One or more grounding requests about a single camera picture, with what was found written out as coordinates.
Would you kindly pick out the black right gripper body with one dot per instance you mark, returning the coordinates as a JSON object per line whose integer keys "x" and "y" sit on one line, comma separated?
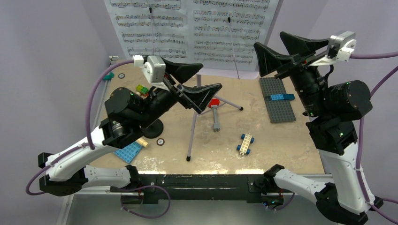
{"x": 308, "y": 82}

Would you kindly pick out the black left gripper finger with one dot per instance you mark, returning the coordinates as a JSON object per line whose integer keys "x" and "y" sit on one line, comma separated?
{"x": 182, "y": 72}
{"x": 197, "y": 98}

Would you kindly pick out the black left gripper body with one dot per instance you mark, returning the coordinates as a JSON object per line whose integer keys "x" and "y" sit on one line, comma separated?
{"x": 160, "y": 101}

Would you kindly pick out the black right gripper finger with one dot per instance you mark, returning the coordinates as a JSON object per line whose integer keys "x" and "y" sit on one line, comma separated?
{"x": 300, "y": 45}
{"x": 270, "y": 61}

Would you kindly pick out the beige toy microphone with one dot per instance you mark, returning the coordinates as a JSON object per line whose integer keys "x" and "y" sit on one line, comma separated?
{"x": 142, "y": 142}

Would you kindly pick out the lilac music stand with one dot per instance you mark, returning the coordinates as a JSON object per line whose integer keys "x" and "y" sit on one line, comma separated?
{"x": 199, "y": 83}

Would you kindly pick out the sheet music page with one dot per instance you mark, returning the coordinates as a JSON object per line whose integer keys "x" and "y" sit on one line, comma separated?
{"x": 222, "y": 32}

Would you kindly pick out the sheet music pages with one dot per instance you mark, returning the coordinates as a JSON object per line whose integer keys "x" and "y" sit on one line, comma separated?
{"x": 151, "y": 27}

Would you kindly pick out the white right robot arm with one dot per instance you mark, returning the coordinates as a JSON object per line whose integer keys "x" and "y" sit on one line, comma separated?
{"x": 333, "y": 109}

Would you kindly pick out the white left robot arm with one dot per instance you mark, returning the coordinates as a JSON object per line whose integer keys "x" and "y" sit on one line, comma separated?
{"x": 129, "y": 117}

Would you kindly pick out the red and grey brick hammer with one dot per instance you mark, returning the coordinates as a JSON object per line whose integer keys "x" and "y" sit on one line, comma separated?
{"x": 213, "y": 105}

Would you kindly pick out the colourful brick toy car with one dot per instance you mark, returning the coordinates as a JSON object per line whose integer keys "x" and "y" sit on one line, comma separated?
{"x": 142, "y": 90}

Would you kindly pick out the blue brick on baseplate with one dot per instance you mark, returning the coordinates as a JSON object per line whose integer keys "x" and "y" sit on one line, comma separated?
{"x": 276, "y": 97}

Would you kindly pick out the poker chip near front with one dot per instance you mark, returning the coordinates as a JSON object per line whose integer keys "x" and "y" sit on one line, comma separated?
{"x": 160, "y": 141}

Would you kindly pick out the dark grey brick baseplate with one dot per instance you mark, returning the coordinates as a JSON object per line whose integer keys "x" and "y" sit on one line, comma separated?
{"x": 277, "y": 100}

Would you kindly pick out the white brick wheeled chassis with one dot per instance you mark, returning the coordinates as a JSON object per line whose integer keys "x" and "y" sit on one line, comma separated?
{"x": 243, "y": 148}

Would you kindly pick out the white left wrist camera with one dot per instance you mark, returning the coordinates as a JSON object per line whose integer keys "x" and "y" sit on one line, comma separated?
{"x": 153, "y": 68}

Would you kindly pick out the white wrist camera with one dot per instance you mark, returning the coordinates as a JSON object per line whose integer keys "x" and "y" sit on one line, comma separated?
{"x": 153, "y": 68}
{"x": 340, "y": 48}

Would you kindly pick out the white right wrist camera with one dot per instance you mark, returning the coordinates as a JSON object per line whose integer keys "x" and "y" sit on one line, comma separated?
{"x": 340, "y": 48}

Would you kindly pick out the teal clamp on rail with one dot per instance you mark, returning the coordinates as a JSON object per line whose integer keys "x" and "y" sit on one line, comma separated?
{"x": 108, "y": 77}

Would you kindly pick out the black front base frame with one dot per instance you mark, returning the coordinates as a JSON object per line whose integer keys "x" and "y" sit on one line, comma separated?
{"x": 252, "y": 188}

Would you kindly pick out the aluminium left side rail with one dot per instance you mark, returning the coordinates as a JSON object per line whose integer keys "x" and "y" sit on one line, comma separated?
{"x": 102, "y": 92}

